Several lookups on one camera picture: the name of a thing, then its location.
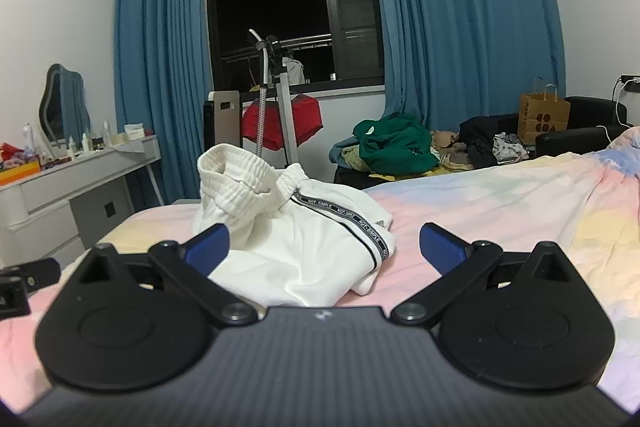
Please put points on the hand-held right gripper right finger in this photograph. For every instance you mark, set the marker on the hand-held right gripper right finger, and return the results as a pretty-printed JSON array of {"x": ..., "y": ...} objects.
[{"x": 441, "y": 249}]

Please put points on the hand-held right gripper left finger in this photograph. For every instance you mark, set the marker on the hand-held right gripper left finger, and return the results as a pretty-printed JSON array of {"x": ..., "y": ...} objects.
[{"x": 209, "y": 249}]

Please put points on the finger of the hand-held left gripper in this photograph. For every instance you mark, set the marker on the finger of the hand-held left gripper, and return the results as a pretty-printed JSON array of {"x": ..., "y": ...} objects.
[{"x": 35, "y": 272}]

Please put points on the white pants with striped band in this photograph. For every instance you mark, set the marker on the white pants with striped band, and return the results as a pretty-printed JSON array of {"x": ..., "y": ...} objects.
[{"x": 300, "y": 257}]

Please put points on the black clothes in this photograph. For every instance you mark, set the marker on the black clothes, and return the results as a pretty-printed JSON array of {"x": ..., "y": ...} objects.
[{"x": 477, "y": 139}]

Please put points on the white vanity desk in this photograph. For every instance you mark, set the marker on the white vanity desk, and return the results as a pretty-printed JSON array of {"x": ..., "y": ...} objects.
[{"x": 50, "y": 197}]

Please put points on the yellow cloth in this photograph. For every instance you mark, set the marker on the yellow cloth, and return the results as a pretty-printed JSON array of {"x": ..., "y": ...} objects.
[{"x": 425, "y": 174}]

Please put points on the pastel tie-dye blanket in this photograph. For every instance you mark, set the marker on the pastel tie-dye blanket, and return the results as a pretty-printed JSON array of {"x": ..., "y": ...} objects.
[{"x": 500, "y": 197}]

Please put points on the orange box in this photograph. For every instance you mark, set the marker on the orange box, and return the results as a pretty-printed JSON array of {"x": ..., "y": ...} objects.
[{"x": 20, "y": 173}]

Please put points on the beige garment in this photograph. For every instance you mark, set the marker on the beige garment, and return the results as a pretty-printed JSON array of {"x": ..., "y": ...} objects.
[{"x": 447, "y": 147}]

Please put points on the green garment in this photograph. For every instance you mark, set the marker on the green garment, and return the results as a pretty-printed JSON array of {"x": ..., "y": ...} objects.
[{"x": 395, "y": 147}]

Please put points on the white patterned cloth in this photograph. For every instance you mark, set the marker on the white patterned cloth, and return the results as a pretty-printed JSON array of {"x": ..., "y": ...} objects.
[{"x": 510, "y": 149}]

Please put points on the small white cosmetic bottle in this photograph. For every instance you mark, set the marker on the small white cosmetic bottle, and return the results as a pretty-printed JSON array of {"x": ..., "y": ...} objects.
[{"x": 85, "y": 143}]

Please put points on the blue-grey garment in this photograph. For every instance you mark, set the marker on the blue-grey garment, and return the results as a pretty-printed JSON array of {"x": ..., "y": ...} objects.
[{"x": 342, "y": 152}]

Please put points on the white tissue box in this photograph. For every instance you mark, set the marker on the white tissue box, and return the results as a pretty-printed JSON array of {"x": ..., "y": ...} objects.
[{"x": 133, "y": 133}]

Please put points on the clear cosmetic bottle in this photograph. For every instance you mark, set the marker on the clear cosmetic bottle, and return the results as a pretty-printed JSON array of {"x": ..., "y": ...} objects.
[{"x": 106, "y": 133}]

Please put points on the garment steamer stand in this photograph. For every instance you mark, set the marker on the garment steamer stand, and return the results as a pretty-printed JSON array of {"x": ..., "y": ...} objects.
[{"x": 285, "y": 107}]

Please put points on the red garment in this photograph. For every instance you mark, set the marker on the red garment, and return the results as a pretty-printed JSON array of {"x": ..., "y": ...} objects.
[{"x": 306, "y": 117}]

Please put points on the brown paper bag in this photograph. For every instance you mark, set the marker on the brown paper bag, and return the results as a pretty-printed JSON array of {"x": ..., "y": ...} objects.
[{"x": 545, "y": 117}]

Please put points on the yellow hanging garment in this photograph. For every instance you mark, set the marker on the yellow hanging garment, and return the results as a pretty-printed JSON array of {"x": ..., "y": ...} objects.
[{"x": 257, "y": 86}]

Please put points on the wavy framed mirror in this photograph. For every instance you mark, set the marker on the wavy framed mirror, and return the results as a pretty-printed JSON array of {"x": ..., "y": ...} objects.
[{"x": 62, "y": 102}]

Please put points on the white hanging garment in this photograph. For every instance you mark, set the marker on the white hanging garment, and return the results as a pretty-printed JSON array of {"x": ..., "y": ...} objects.
[{"x": 295, "y": 71}]

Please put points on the wall outlet with charger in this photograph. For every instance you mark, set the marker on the wall outlet with charger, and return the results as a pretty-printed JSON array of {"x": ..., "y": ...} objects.
[{"x": 629, "y": 83}]

